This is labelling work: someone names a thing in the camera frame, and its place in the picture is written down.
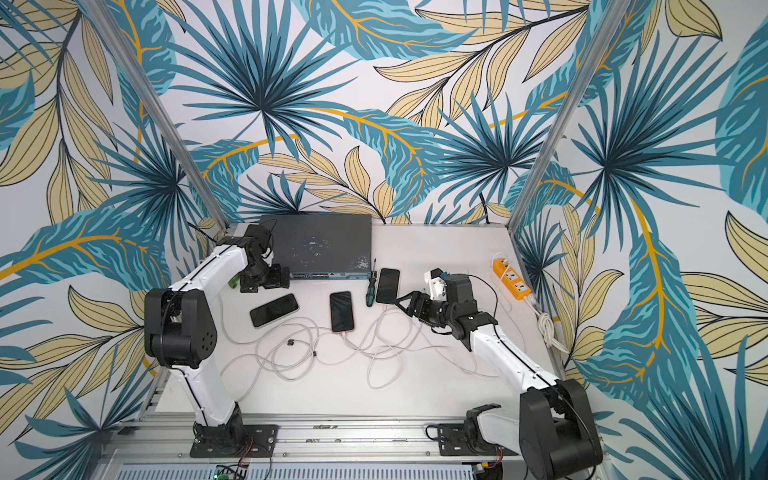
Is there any white power strip cord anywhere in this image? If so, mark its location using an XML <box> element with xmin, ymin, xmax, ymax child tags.
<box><xmin>491</xmin><ymin>251</ymin><xmax>571</xmax><ymax>355</ymax></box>

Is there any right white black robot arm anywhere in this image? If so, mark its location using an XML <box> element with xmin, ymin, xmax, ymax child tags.
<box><xmin>394</xmin><ymin>269</ymin><xmax>604</xmax><ymax>479</ymax></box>

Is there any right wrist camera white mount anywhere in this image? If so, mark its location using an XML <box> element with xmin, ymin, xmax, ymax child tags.
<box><xmin>424</xmin><ymin>268</ymin><xmax>447</xmax><ymax>301</ymax></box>

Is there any white-edged black phone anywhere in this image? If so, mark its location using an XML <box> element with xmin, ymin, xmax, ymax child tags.
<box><xmin>375</xmin><ymin>268</ymin><xmax>400</xmax><ymax>305</ymax></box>

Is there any white charging cable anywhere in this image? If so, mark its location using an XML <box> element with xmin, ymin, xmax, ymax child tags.
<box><xmin>341</xmin><ymin>302</ymin><xmax>523</xmax><ymax>388</ymax></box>

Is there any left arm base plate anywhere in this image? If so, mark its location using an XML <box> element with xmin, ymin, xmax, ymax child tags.
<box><xmin>189</xmin><ymin>424</ymin><xmax>279</xmax><ymax>459</ymax></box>

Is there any green handled screwdriver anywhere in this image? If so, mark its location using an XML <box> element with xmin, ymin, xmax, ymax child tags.
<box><xmin>365</xmin><ymin>261</ymin><xmax>377</xmax><ymax>307</ymax></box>

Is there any grey network switch box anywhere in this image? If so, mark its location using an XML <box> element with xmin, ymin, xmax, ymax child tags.
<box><xmin>261</xmin><ymin>213</ymin><xmax>373</xmax><ymax>280</ymax></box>

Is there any pink-edged black phone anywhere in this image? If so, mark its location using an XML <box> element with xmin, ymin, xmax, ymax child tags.
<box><xmin>329</xmin><ymin>291</ymin><xmax>355</xmax><ymax>333</ymax></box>

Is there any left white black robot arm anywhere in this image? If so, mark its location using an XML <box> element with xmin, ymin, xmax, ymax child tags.
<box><xmin>144</xmin><ymin>224</ymin><xmax>289</xmax><ymax>449</ymax></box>

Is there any grey looping cable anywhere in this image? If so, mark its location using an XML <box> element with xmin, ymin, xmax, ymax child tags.
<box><xmin>215</xmin><ymin>299</ymin><xmax>433</xmax><ymax>388</ymax></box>

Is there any orange power strip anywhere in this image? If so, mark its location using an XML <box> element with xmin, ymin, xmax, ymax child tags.
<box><xmin>492</xmin><ymin>258</ymin><xmax>531</xmax><ymax>301</ymax></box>

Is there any aluminium corner post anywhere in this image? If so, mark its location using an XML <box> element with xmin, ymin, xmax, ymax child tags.
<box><xmin>79</xmin><ymin>0</ymin><xmax>230</xmax><ymax>231</ymax></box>
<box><xmin>507</xmin><ymin>1</ymin><xmax>629</xmax><ymax>238</ymax></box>

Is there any aluminium front rail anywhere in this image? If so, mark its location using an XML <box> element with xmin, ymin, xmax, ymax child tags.
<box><xmin>93</xmin><ymin>412</ymin><xmax>532</xmax><ymax>479</ymax></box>

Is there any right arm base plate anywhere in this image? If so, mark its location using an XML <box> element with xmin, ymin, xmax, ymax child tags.
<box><xmin>425</xmin><ymin>423</ymin><xmax>516</xmax><ymax>457</ymax></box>

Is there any left aluminium corner post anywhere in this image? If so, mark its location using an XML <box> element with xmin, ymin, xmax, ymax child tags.
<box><xmin>79</xmin><ymin>0</ymin><xmax>230</xmax><ymax>231</ymax></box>

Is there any right aluminium corner post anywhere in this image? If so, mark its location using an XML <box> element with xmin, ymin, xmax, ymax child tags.
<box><xmin>507</xmin><ymin>1</ymin><xmax>629</xmax><ymax>238</ymax></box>

